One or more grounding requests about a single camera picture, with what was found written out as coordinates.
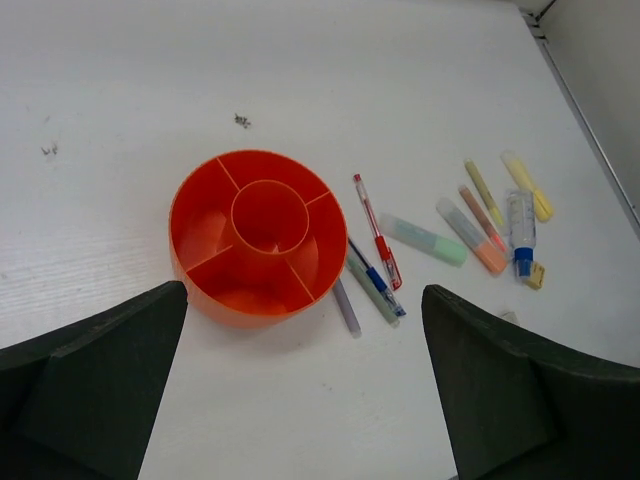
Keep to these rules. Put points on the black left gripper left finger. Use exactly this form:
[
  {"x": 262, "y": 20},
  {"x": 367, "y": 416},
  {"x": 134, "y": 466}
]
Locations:
[{"x": 80, "y": 402}]

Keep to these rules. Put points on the blue gel pen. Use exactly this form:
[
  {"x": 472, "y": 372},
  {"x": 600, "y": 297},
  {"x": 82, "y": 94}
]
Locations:
[{"x": 377, "y": 280}]

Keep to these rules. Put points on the yellow highlighter marker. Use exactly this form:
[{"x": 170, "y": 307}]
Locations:
[{"x": 542, "y": 206}]

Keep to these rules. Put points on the aluminium table rail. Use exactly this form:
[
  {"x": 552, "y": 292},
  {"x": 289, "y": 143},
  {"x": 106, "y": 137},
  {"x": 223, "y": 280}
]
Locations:
[{"x": 593, "y": 49}]

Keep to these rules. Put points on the green highlighter marker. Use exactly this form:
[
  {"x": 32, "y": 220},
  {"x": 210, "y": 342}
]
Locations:
[{"x": 427, "y": 242}]

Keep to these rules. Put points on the red gel pen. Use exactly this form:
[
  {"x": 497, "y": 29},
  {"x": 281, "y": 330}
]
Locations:
[{"x": 385, "y": 253}]

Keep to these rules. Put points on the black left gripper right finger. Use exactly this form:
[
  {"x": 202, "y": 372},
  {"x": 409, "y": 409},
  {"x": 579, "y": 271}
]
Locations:
[{"x": 520, "y": 406}]

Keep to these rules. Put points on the orange round divided organizer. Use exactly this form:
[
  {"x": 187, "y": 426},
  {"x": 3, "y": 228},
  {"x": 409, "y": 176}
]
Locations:
[{"x": 256, "y": 237}]

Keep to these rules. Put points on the yellow eraser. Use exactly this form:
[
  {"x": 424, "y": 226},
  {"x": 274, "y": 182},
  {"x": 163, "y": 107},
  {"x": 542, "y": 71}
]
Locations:
[{"x": 535, "y": 280}]

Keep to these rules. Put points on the green slim pen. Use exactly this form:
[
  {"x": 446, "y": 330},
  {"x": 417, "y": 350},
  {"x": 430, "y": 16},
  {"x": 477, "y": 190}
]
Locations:
[{"x": 354, "y": 266}]

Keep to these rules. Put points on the slim yellow highlighter pen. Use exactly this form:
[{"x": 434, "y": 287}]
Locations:
[{"x": 484, "y": 192}]

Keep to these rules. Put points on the slim orange highlighter pen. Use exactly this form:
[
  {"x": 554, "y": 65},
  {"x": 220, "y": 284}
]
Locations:
[{"x": 483, "y": 220}]

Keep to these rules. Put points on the clear glue bottle blue cap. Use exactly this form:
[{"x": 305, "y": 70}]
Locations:
[{"x": 522, "y": 231}]

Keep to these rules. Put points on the orange highlighter marker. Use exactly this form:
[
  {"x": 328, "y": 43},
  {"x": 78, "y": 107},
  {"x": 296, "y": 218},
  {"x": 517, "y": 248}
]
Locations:
[{"x": 490, "y": 257}]

